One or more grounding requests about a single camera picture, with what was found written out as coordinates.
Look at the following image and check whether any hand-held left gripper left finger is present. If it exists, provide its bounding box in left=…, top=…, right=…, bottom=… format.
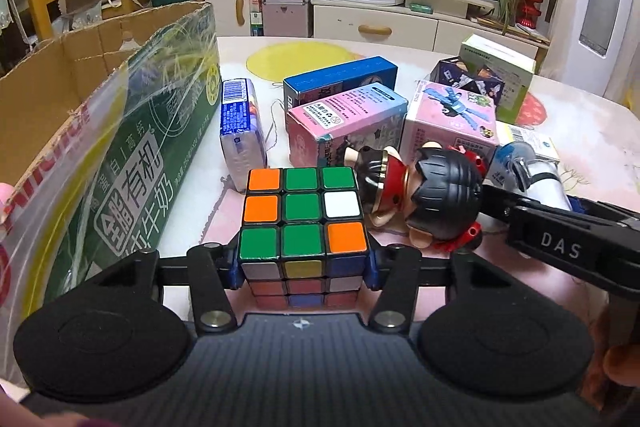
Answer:
left=92, top=244, right=246, bottom=338

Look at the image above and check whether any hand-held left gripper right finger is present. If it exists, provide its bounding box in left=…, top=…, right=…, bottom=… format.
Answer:
left=362, top=244, right=531, bottom=330

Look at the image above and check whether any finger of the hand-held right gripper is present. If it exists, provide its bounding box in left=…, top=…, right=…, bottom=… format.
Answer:
left=477, top=183, right=572, bottom=224

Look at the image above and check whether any black-haired doll figure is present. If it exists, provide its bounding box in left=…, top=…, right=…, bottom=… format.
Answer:
left=345, top=144, right=488, bottom=253

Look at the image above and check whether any pink box dragonfly print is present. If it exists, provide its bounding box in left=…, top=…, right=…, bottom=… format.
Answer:
left=400, top=81, right=501, bottom=168

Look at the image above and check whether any multicoloured puzzle cube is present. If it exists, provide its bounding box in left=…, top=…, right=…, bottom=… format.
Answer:
left=237, top=166, right=371, bottom=310

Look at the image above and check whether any green white carton box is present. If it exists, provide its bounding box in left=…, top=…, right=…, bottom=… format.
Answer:
left=459, top=34, right=537, bottom=110

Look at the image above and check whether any pink carton box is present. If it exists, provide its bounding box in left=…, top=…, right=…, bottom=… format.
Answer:
left=285, top=89, right=408, bottom=170

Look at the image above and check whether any cardboard box green print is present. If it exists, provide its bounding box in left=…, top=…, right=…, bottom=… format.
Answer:
left=0, top=1, right=223, bottom=388

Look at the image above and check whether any blue carton box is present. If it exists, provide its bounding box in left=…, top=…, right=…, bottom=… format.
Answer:
left=282, top=57, right=399, bottom=115

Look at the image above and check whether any person's right hand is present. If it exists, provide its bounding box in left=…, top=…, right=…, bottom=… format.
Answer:
left=602, top=341, right=640, bottom=403

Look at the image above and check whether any white plastic bottle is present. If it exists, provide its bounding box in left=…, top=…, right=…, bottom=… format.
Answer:
left=495, top=142, right=573, bottom=210

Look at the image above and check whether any white box blue print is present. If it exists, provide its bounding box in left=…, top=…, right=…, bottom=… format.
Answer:
left=487, top=122, right=561, bottom=188

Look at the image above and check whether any dark purple printed box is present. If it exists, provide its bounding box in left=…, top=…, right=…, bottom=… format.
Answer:
left=429, top=56, right=505, bottom=108

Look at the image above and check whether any blue white tissue pack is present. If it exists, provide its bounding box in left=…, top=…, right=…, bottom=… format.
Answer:
left=219, top=78, right=268, bottom=194

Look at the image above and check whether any red vase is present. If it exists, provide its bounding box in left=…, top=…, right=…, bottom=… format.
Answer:
left=515, top=0, right=545, bottom=30

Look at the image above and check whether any cream TV cabinet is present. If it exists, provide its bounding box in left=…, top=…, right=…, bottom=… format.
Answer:
left=185, top=0, right=551, bottom=58

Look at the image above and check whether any printed tablecloth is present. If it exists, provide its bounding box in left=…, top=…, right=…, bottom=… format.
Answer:
left=165, top=36, right=640, bottom=408

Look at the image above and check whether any pink storage case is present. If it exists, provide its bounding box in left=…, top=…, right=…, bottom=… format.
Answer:
left=261, top=0, right=312, bottom=38

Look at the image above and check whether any wooden dining table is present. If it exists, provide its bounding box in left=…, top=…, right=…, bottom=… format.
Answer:
left=10, top=0, right=126, bottom=40

